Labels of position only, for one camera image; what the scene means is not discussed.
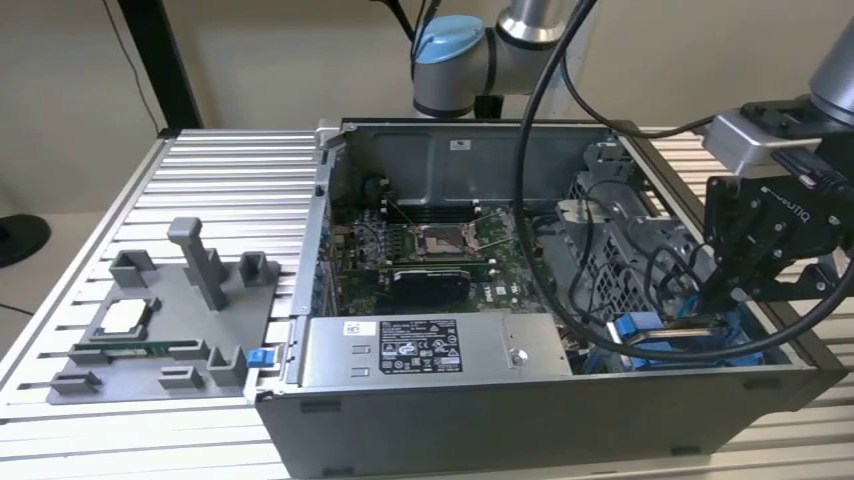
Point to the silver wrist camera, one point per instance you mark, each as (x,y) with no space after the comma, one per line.
(747,142)

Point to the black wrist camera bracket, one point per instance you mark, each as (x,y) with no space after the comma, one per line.
(810,285)

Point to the hard disk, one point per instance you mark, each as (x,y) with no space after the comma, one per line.
(637,330)

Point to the grey plastic case bracket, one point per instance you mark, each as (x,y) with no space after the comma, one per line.
(603,157)

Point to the black upright post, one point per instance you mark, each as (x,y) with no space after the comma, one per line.
(163,65)

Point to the black RAM slot bank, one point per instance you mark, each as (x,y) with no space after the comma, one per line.
(434,211)

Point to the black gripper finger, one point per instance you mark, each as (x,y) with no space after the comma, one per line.
(730,220)
(763,267)

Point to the silver power supply unit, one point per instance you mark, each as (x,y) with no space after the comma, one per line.
(334,355)

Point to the black round stand base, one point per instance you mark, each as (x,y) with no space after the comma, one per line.
(20,240)

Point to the grey open PC case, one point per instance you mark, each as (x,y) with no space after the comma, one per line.
(467,430)

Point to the green RAM stick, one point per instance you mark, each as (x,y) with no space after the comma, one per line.
(150,346)

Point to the grey disk bay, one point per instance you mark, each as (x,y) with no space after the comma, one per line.
(619,345)

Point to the silver CPU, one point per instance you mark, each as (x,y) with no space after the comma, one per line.
(126,317)

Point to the white case sticker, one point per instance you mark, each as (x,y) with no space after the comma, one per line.
(460,145)

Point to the grey parts rack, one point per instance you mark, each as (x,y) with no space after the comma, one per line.
(167,310)

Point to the CPU socket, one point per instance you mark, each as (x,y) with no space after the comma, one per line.
(436,242)

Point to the green motherboard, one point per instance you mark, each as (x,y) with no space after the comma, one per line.
(500,270)

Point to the grey metal drive cage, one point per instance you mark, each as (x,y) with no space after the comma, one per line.
(601,260)

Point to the blue case latch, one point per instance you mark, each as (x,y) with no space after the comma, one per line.
(260,358)

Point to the black graphics card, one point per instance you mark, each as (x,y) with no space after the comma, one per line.
(427,290)

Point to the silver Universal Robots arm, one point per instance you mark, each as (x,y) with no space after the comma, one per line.
(460,65)

